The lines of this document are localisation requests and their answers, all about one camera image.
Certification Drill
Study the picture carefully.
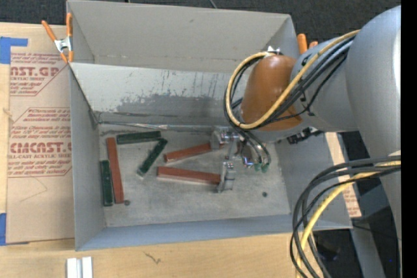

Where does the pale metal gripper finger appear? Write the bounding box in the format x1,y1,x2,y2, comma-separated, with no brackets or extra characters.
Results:
214,161,237,194
210,130,229,151

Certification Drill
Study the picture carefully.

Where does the red-brown flat block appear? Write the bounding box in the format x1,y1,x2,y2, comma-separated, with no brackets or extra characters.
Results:
163,142,216,165
105,137,126,205
156,165,223,187

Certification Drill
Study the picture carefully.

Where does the grey metal bin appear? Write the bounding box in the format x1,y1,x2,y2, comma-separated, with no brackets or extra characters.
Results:
66,0,353,252

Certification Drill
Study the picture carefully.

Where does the dark green flat block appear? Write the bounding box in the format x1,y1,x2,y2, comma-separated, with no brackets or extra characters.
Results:
116,130,162,145
100,159,115,207
136,137,169,178

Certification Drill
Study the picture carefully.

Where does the brown cardboard board, red print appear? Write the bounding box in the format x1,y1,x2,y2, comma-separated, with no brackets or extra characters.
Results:
0,21,76,247

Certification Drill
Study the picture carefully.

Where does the black cylinder on white bracket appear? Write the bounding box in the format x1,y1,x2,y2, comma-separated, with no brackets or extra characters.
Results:
286,127,319,145

